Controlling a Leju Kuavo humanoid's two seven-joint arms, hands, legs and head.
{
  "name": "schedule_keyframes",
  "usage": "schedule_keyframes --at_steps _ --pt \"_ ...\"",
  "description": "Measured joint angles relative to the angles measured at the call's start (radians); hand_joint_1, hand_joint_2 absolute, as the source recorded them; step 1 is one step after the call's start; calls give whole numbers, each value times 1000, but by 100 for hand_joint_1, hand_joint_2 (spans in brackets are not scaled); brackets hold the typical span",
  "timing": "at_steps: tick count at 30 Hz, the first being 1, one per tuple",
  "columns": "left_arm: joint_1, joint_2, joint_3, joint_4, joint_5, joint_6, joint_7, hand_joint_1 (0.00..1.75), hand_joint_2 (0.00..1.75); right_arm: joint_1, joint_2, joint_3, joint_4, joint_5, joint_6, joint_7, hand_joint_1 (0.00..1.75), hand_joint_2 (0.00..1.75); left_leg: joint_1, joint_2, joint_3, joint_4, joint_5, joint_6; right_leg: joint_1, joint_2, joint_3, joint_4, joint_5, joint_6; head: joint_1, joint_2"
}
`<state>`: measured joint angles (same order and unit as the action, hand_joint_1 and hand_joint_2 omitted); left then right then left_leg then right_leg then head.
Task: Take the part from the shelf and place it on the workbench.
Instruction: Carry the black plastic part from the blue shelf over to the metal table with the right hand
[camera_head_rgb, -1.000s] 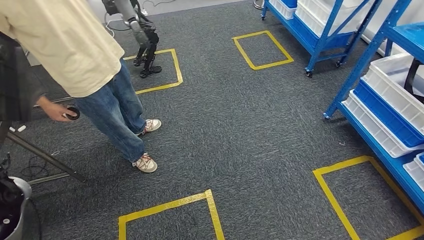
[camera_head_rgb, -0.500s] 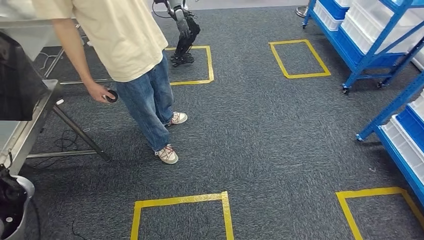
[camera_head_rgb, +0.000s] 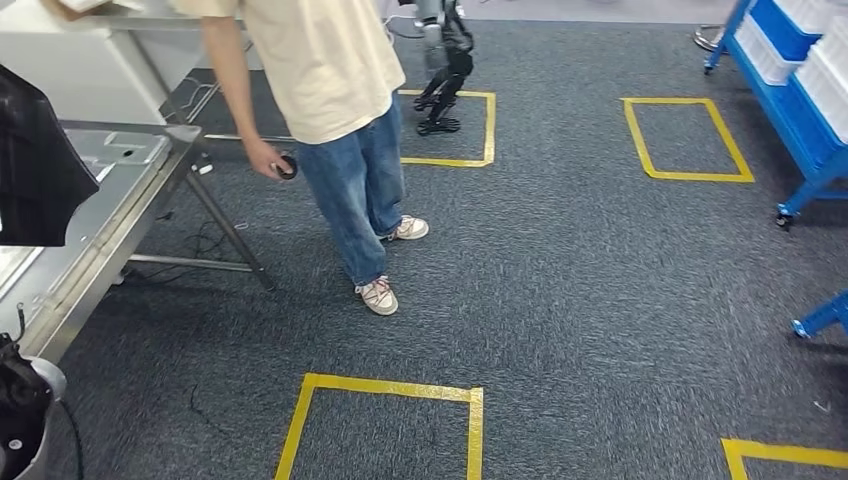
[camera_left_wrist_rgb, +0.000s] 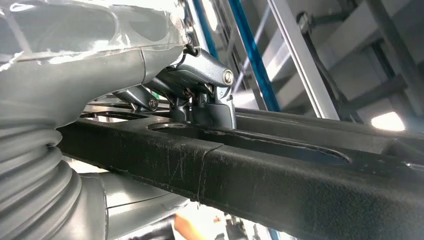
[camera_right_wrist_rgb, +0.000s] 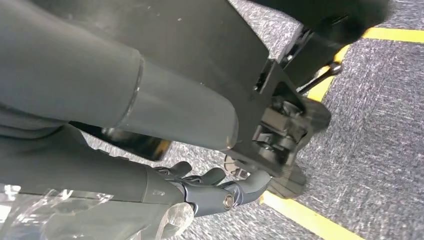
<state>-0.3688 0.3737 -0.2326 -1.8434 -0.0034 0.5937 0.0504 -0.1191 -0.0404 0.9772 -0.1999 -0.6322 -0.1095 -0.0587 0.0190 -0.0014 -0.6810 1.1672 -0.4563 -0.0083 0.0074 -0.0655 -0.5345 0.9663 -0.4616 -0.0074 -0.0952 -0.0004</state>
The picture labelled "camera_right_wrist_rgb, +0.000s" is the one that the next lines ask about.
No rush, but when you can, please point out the robot leg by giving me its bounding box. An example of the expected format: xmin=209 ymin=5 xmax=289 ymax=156
xmin=248 ymin=0 xmax=392 ymax=95
xmin=29 ymin=0 xmax=311 ymax=176

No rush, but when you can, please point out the left robot leg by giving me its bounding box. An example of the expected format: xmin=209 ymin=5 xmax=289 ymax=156
xmin=248 ymin=0 xmax=392 ymax=95

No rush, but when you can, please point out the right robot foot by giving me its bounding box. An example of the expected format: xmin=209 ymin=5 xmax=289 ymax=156
xmin=223 ymin=96 xmax=332 ymax=200

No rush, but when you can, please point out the right robot leg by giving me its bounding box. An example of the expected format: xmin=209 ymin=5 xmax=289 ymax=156
xmin=29 ymin=0 xmax=311 ymax=176

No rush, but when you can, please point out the yellow floor tape square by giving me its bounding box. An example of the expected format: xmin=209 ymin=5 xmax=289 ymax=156
xmin=259 ymin=26 xmax=424 ymax=240

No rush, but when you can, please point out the clear plastic film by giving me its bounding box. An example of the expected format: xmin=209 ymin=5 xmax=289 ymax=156
xmin=0 ymin=183 xmax=195 ymax=240

